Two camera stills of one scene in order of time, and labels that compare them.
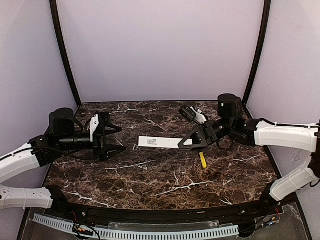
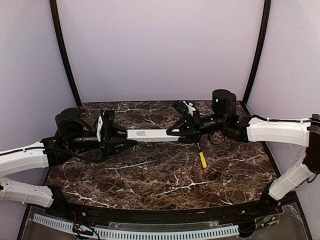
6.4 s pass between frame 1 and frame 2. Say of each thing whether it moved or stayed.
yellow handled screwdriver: stayed
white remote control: moved
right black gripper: moved
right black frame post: stayed
